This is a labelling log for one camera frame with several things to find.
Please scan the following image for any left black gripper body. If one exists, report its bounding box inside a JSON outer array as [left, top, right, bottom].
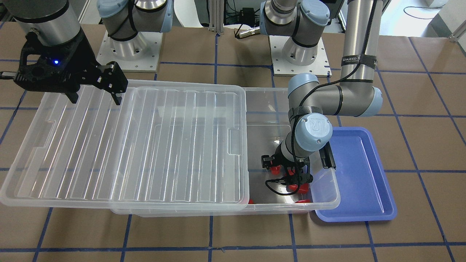
[[261, 144, 310, 170]]

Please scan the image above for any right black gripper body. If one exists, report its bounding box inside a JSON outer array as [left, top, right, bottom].
[[13, 29, 128, 96]]

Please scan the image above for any clear plastic box lid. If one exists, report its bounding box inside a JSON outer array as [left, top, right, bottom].
[[1, 80, 249, 214]]

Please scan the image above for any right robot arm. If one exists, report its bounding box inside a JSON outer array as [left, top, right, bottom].
[[4, 0, 174, 105]]

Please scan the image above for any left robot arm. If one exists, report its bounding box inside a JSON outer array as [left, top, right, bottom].
[[260, 0, 386, 169]]

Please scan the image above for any clear plastic storage box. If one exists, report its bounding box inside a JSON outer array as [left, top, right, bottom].
[[111, 82, 340, 217]]

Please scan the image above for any blue plastic tray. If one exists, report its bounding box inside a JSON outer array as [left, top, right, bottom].
[[310, 127, 398, 222]]

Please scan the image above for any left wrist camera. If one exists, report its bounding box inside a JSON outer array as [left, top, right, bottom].
[[266, 174, 313, 186]]

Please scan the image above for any black box latch handle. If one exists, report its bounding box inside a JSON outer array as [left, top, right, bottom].
[[319, 142, 336, 169]]

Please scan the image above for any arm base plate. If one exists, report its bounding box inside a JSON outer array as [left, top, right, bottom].
[[269, 35, 332, 77], [96, 32, 164, 73]]

